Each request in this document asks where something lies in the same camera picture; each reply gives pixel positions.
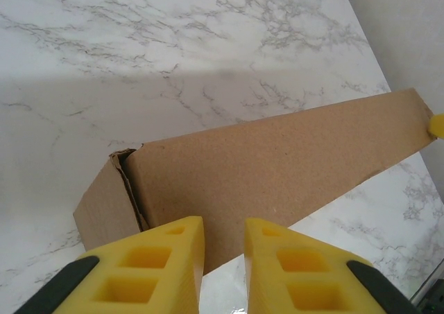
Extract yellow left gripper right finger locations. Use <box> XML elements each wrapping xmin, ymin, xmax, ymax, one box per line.
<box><xmin>244</xmin><ymin>218</ymin><xmax>422</xmax><ymax>314</ymax></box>

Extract brown cardboard paper box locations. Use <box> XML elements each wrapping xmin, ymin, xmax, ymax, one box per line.
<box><xmin>71</xmin><ymin>87</ymin><xmax>435</xmax><ymax>277</ymax></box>

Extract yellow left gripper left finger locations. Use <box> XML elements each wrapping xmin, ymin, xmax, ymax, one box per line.
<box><xmin>13</xmin><ymin>216</ymin><xmax>205</xmax><ymax>314</ymax></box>

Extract wide aluminium base rail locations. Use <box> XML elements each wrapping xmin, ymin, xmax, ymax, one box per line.
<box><xmin>410</xmin><ymin>267</ymin><xmax>444</xmax><ymax>314</ymax></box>

